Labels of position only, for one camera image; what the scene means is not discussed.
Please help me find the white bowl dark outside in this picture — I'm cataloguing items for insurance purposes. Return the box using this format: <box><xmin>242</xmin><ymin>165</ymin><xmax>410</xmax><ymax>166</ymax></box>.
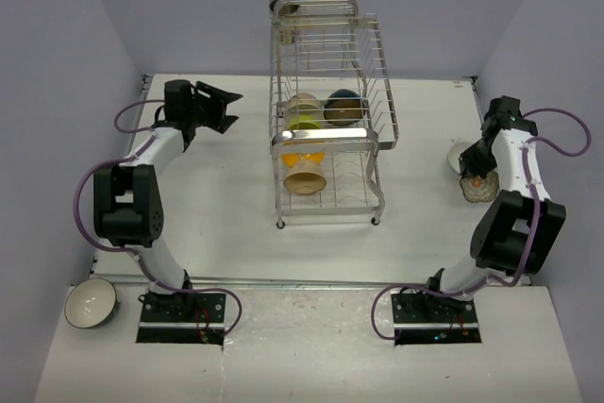
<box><xmin>63</xmin><ymin>278</ymin><xmax>120</xmax><ymax>329</ymax></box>

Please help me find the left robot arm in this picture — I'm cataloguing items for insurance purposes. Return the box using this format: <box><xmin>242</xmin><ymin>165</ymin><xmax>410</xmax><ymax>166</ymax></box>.
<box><xmin>92</xmin><ymin>79</ymin><xmax>243</xmax><ymax>321</ymax></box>

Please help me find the beige bowl lower front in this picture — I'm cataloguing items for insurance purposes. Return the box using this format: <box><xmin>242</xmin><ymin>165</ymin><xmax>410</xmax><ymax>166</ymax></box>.
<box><xmin>283</xmin><ymin>160</ymin><xmax>327</xmax><ymax>195</ymax></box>

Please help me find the aluminium table rail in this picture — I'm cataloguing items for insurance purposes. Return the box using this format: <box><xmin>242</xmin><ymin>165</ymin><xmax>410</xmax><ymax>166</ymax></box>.
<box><xmin>89</xmin><ymin>256</ymin><xmax>428</xmax><ymax>294</ymax></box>

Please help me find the lime green bowl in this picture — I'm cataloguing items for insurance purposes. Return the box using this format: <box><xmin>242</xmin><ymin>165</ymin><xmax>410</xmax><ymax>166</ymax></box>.
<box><xmin>287</xmin><ymin>114</ymin><xmax>322</xmax><ymax>130</ymax></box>

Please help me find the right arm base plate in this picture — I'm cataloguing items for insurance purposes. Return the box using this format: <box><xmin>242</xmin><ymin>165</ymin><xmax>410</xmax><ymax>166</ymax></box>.
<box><xmin>391</xmin><ymin>290</ymin><xmax>482</xmax><ymax>345</ymax></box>

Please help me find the beige patterned bowl upper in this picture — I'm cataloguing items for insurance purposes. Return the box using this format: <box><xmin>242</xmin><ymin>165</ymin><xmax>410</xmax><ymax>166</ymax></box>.
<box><xmin>285</xmin><ymin>92</ymin><xmax>322</xmax><ymax>115</ymax></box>

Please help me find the stainless steel dish rack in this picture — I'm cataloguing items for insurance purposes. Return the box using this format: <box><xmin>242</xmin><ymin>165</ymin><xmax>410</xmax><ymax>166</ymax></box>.
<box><xmin>269</xmin><ymin>0</ymin><xmax>399</xmax><ymax>229</ymax></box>

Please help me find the yellow orange bowl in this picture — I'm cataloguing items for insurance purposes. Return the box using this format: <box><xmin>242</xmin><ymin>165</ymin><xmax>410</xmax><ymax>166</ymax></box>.
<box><xmin>281</xmin><ymin>152</ymin><xmax>325</xmax><ymax>168</ymax></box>

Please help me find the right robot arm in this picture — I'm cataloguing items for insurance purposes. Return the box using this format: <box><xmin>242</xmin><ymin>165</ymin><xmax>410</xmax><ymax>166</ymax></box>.
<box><xmin>421</xmin><ymin>96</ymin><xmax>566</xmax><ymax>321</ymax></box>

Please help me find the beige scalloped bowl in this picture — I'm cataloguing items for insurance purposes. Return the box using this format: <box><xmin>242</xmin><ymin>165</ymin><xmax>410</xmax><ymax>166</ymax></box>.
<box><xmin>460</xmin><ymin>171</ymin><xmax>499</xmax><ymax>203</ymax></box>

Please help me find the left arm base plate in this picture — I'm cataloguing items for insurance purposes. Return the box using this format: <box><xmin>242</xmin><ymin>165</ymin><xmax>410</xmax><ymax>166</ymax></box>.
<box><xmin>136</xmin><ymin>293</ymin><xmax>226</xmax><ymax>346</ymax></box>

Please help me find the steel perforated cutlery holder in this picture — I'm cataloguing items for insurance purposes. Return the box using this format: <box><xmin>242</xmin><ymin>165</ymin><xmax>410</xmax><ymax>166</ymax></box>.
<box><xmin>269</xmin><ymin>0</ymin><xmax>299</xmax><ymax>45</ymax></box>

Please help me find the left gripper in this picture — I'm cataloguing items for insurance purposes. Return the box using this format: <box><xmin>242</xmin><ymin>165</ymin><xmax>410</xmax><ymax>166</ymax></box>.
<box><xmin>186</xmin><ymin>82</ymin><xmax>242</xmax><ymax>134</ymax></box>

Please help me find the dark blue bowl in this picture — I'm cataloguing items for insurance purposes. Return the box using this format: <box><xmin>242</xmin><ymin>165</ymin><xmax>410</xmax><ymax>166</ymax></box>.
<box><xmin>323</xmin><ymin>89</ymin><xmax>365</xmax><ymax>126</ymax></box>

